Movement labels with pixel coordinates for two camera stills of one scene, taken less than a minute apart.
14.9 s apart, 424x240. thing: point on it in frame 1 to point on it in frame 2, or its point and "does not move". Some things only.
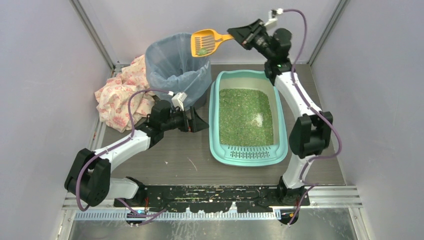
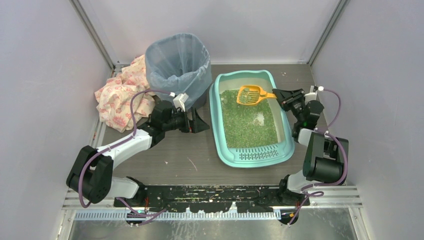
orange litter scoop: x=204 y=42 to x=252 y=94
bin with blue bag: x=172 y=67 does not move
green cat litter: x=245 y=118 does not move
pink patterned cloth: x=112 y=107 does not move
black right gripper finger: x=246 y=34 to x=283 y=96
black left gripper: x=191 y=123 does not move
